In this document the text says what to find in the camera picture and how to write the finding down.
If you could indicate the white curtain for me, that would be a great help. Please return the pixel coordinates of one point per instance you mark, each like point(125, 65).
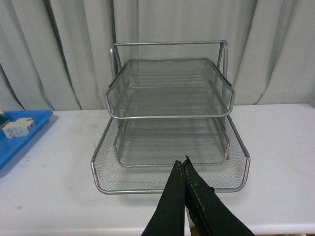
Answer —
point(54, 54)

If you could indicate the white circuit breaker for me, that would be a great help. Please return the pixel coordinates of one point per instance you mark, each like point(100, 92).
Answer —
point(19, 128)

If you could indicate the blue plastic tray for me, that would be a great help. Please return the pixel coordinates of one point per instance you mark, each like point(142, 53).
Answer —
point(9, 147)

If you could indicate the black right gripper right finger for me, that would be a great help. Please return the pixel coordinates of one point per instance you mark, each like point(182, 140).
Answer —
point(209, 214)

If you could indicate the green white small component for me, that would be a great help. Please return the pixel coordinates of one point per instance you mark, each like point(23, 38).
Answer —
point(3, 120)

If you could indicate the silver metal rack frame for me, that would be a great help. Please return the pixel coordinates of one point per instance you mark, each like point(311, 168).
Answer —
point(215, 51)

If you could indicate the silver mesh tray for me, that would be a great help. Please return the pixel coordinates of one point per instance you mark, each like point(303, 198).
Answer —
point(112, 178)
point(170, 88)
point(160, 142)

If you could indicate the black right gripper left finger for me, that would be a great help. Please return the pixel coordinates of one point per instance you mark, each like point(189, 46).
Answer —
point(168, 218)

